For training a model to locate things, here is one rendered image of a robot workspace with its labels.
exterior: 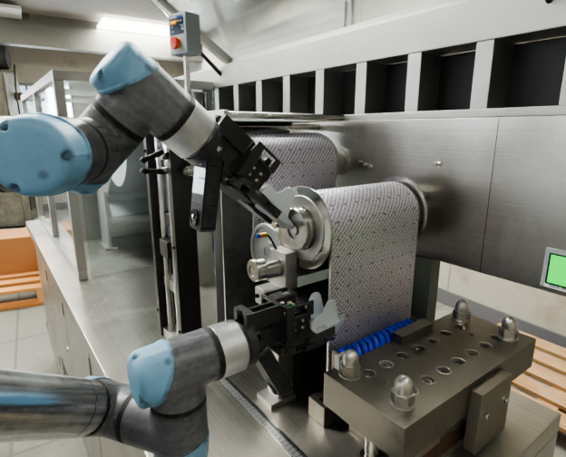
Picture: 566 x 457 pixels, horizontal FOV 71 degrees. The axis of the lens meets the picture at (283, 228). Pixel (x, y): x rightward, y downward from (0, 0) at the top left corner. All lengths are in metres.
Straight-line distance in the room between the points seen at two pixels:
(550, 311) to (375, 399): 2.65
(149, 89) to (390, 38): 0.63
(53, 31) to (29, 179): 6.94
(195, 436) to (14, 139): 0.42
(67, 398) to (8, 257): 3.77
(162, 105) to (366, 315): 0.51
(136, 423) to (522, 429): 0.65
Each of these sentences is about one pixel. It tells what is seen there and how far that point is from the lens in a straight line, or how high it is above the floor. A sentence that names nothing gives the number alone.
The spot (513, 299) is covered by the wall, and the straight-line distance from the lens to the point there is 3.34.
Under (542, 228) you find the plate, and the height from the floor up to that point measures 1.25.
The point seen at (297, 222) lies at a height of 1.26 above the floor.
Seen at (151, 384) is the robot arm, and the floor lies 1.12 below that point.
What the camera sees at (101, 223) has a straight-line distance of 1.56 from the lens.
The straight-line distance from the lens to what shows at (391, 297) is 0.83.
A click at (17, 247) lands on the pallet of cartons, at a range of 4.30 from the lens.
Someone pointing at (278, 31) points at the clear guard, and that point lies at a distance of 1.30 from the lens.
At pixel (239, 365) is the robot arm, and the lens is 0.59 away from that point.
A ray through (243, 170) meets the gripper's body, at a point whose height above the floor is 1.36.
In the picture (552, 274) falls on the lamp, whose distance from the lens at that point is 0.83.
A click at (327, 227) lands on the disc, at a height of 1.26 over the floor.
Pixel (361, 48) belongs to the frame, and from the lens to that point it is 1.07.
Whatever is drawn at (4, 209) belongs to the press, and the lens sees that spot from 7.13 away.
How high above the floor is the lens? 1.42
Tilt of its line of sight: 14 degrees down
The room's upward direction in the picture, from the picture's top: straight up
